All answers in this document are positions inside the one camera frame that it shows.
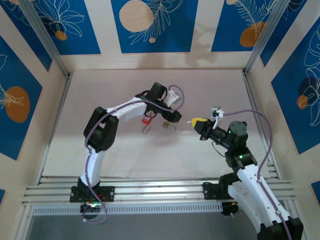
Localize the brass padlock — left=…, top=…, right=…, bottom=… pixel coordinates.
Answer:
left=163, top=121, right=177, bottom=132

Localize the red padlock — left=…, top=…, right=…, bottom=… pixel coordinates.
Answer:
left=141, top=114, right=153, bottom=135

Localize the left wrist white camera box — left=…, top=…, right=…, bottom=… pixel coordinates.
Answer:
left=163, top=89, right=181, bottom=107

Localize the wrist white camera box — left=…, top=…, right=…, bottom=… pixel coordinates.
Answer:
left=211, top=107, right=225, bottom=128
left=163, top=89, right=181, bottom=107

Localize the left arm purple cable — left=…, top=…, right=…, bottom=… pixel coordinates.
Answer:
left=82, top=84, right=185, bottom=225

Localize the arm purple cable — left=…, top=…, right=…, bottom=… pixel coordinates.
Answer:
left=82, top=84, right=185, bottom=225
left=222, top=109, right=292, bottom=240

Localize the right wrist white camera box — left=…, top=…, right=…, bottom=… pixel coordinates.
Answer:
left=211, top=107, right=225, bottom=128

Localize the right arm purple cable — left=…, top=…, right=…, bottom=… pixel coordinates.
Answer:
left=222, top=109, right=292, bottom=240

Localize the aluminium side rail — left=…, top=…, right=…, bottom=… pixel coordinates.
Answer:
left=243, top=71, right=280, bottom=180
left=36, top=73, right=73, bottom=185

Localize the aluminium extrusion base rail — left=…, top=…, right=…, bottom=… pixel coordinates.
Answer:
left=21, top=175, right=298, bottom=208

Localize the white slotted cable duct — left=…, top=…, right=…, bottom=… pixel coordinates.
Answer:
left=31, top=202, right=224, bottom=216

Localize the aluminium corner post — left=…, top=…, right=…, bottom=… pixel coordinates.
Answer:
left=243, top=0, right=295, bottom=75
left=18, top=0, right=71, bottom=78

